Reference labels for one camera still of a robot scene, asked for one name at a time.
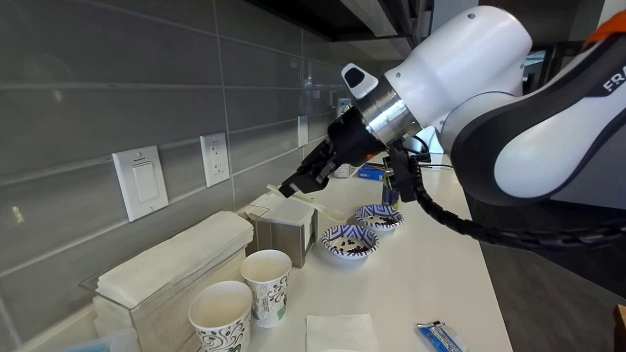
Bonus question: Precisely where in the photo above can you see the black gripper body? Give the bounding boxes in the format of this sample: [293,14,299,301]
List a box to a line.
[324,105,387,176]

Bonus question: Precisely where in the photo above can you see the paper cup with green print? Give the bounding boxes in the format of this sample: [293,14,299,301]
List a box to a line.
[238,248,293,330]

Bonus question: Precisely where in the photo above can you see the paper cup with black floral print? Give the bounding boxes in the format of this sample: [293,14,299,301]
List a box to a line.
[185,279,254,352]

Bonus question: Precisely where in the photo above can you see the small blue box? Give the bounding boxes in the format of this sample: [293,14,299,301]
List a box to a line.
[355,162,389,184]

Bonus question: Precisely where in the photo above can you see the metal napkin dispenser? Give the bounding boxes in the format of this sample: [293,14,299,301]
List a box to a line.
[236,191,322,270]

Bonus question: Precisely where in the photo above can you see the blue patterned bowl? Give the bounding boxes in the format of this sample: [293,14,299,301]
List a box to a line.
[316,223,379,266]
[349,203,404,238]

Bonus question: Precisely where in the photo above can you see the dark overhead cabinet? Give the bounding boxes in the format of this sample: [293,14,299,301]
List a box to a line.
[244,0,435,45]

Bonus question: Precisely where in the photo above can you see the stack of folded napkins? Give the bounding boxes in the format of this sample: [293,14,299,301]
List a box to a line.
[93,209,256,313]

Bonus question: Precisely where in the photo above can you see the white paper napkin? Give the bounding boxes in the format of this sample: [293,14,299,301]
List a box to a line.
[304,313,381,352]

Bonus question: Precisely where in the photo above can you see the blue plastic packet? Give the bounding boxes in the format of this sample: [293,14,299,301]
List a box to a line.
[414,319,469,352]

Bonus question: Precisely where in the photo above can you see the brown wooden object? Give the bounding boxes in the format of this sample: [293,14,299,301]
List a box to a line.
[612,303,626,352]

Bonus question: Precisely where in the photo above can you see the white wall outlet plate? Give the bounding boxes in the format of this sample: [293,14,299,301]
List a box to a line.
[295,113,310,148]
[197,131,232,190]

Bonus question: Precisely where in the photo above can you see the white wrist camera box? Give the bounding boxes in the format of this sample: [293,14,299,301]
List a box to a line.
[338,60,381,102]

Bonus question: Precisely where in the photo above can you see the black corrugated cable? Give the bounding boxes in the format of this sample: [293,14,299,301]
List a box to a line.
[385,141,626,254]

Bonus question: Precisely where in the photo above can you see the white wall switch plate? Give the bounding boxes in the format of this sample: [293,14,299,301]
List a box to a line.
[109,143,171,223]

